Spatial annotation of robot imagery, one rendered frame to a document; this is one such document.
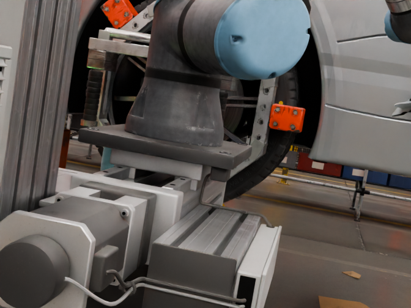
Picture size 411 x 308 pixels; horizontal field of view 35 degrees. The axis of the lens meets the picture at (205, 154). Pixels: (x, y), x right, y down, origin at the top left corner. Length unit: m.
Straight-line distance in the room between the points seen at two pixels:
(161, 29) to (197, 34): 0.10
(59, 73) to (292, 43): 0.30
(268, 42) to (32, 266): 0.42
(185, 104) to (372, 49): 1.05
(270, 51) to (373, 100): 1.09
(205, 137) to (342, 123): 1.00
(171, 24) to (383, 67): 1.06
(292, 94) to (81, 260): 1.39
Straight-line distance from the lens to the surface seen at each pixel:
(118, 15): 1.95
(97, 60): 1.72
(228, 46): 0.81
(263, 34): 0.82
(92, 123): 1.72
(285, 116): 1.81
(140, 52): 1.71
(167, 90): 0.93
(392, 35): 1.33
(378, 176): 5.52
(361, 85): 1.89
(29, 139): 0.81
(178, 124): 0.92
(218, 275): 0.67
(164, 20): 0.95
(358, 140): 1.89
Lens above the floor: 0.91
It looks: 6 degrees down
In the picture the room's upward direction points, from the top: 9 degrees clockwise
